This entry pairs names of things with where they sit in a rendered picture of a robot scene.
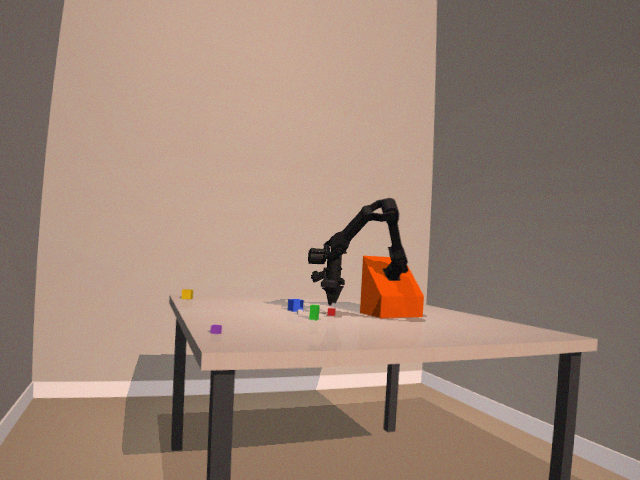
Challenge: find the blue block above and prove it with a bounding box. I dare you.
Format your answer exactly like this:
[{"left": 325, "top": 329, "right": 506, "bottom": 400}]
[{"left": 287, "top": 299, "right": 304, "bottom": 312}]

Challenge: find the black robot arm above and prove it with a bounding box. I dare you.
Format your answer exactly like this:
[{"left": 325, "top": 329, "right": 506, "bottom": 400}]
[{"left": 308, "top": 198, "right": 408, "bottom": 283}]

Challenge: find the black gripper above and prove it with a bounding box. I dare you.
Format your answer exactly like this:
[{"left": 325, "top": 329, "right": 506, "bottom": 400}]
[{"left": 321, "top": 265, "right": 345, "bottom": 306}]

